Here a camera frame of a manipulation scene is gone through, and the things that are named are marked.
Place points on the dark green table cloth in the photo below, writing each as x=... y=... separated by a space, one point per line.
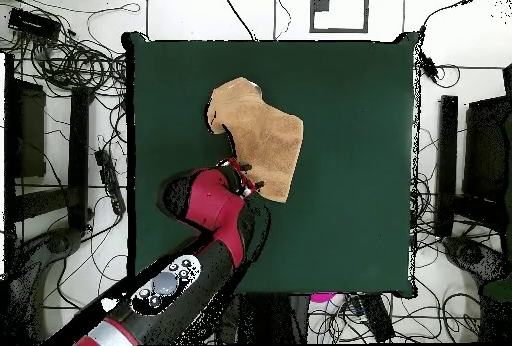
x=352 y=142

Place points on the black power adapter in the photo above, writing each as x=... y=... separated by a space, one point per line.
x=428 y=66

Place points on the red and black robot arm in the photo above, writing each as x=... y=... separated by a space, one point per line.
x=212 y=206

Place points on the black power strip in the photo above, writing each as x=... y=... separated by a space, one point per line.
x=110 y=180

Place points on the black device box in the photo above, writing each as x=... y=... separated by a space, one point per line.
x=34 y=24

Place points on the grey stand base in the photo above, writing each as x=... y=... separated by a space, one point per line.
x=472 y=254
x=60 y=242

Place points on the dark flat panel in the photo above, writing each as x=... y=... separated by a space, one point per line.
x=28 y=130
x=486 y=150

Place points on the black flat bar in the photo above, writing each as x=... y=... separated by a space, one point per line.
x=378 y=318

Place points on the magenta capped object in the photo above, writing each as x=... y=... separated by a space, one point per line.
x=322 y=297

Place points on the black upright bar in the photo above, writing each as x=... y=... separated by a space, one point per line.
x=447 y=162
x=78 y=154

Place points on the tan terry towel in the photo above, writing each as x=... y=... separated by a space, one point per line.
x=264 y=134

